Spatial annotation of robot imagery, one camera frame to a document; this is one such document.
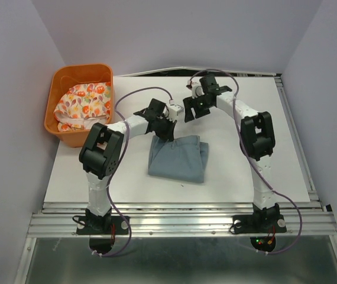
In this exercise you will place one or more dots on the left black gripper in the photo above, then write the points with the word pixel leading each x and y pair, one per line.
pixel 168 135

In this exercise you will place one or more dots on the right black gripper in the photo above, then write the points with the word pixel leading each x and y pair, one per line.
pixel 189 103

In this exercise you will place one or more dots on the blue denim skirt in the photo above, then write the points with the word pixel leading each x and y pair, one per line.
pixel 184 159

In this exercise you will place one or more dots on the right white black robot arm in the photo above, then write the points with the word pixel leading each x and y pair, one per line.
pixel 256 140

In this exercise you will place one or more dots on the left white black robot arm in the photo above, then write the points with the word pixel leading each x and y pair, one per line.
pixel 101 153

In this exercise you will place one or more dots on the floral orange white skirt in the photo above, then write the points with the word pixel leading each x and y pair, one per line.
pixel 84 105

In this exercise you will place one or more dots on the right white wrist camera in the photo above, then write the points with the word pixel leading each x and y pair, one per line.
pixel 195 88

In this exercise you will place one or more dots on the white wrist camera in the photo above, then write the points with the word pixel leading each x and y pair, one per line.
pixel 174 111
pixel 195 88

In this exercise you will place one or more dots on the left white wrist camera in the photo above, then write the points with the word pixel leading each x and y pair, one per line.
pixel 174 111

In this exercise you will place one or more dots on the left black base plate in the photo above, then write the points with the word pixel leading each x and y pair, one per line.
pixel 117 226

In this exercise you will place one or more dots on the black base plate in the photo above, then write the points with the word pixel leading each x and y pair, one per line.
pixel 117 226
pixel 248 224

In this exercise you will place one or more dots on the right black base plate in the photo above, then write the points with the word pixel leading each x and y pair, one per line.
pixel 248 224

